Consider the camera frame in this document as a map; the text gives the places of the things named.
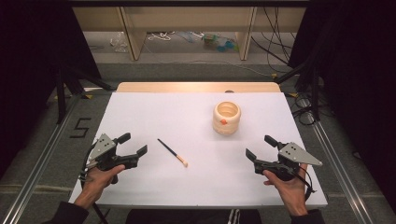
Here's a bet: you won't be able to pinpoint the black-handled paintbrush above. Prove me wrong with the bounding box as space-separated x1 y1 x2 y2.
156 137 190 169

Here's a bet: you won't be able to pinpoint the right hand-held gripper cable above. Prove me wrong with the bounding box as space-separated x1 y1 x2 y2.
290 166 317 202

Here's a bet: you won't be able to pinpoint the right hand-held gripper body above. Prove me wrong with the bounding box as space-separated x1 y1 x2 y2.
253 141 323 182

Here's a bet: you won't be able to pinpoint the person's right hand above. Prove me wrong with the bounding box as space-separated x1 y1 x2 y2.
262 163 309 217

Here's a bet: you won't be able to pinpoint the black metal stand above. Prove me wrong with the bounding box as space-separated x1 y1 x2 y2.
54 63 115 125
274 60 323 122

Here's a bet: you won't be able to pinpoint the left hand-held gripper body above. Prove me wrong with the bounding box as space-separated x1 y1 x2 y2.
86 133 140 185

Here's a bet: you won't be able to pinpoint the bundle of black cables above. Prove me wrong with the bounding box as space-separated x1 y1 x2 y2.
250 7 297 74

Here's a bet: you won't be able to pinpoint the cream ribbed brush holder cup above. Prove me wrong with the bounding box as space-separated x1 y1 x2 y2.
212 100 243 136

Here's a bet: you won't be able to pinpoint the aluminium floor rail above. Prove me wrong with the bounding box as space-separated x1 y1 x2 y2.
297 96 375 224
1 92 83 224

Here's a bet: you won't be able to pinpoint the white table board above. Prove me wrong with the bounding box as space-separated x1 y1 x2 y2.
68 91 329 210

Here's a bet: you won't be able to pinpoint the black curtain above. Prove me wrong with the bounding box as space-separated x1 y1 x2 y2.
0 0 102 180
288 0 396 206

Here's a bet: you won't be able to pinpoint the hand-held gripper cable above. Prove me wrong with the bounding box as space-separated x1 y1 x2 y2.
290 166 317 202
78 141 110 224

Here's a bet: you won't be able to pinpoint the left hand-held gripper cable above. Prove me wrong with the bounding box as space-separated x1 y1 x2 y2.
78 141 110 224

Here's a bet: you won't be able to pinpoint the person's left hand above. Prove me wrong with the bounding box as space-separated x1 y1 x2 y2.
74 164 126 210

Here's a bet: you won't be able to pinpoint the white cord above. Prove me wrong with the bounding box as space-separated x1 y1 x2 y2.
147 31 176 42

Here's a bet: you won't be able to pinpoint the light wooden shelf unit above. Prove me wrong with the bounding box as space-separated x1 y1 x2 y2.
72 6 307 62

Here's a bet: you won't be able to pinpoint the clear plastic bag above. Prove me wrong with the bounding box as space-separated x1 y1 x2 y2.
109 31 129 53

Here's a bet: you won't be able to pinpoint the green and blue plastic toys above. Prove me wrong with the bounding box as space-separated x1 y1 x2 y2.
202 33 239 53

